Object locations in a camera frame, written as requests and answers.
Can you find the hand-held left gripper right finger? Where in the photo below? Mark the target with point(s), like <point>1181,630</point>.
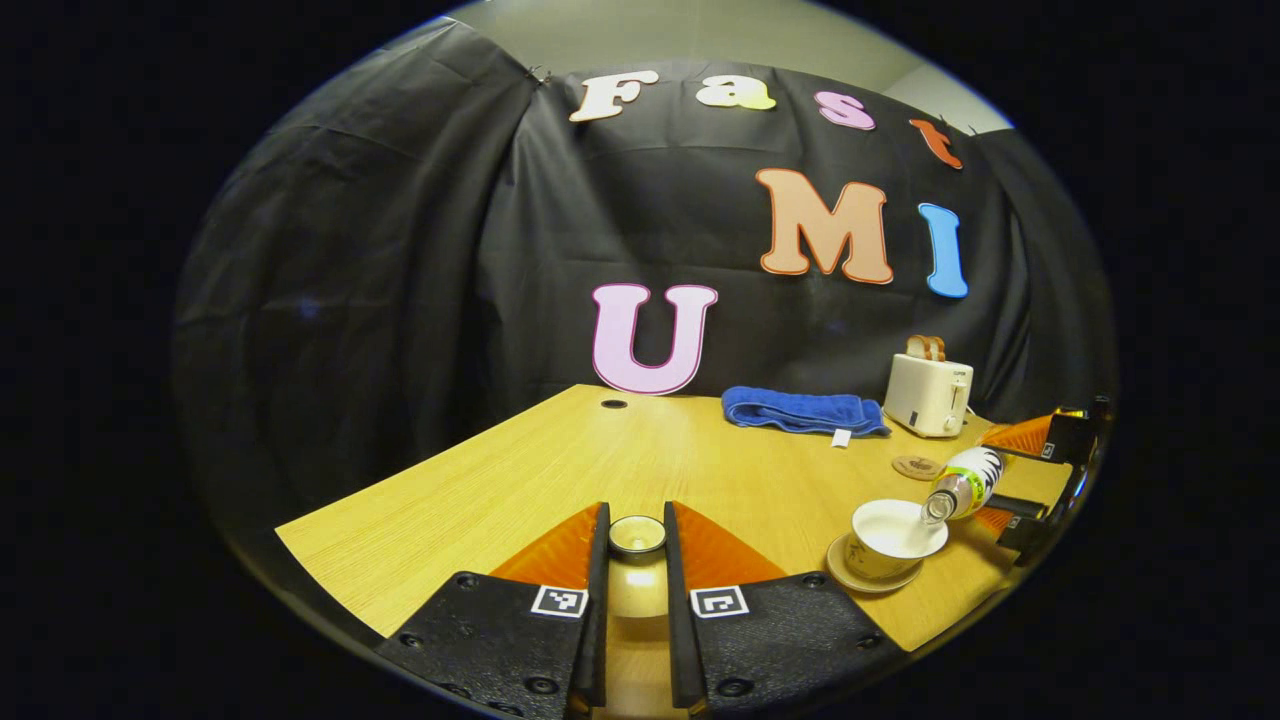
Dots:
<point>678,630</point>

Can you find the white toaster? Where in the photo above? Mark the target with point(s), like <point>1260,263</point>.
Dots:
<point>925,395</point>

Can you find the round cork coaster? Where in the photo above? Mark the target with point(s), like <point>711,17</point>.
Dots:
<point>915,467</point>

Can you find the black backdrop cloth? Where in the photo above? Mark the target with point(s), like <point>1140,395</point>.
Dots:
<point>380,260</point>

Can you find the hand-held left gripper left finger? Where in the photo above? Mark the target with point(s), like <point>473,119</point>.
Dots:
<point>598,620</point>

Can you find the blue folded towel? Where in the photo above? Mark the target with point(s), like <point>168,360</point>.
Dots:
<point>800,410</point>

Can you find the white ceramic teacup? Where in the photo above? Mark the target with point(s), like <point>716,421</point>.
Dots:
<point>880,555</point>

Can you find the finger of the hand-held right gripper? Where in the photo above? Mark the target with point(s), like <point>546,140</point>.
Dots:
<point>1070,435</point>
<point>1040,525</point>

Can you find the toast slice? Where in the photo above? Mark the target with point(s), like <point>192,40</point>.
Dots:
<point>936,349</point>
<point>917,348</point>

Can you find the clear orange-drink water bottle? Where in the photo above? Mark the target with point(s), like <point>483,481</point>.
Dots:
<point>970,480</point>

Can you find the beige ceramic saucer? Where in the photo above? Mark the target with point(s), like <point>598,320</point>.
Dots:
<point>850,578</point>

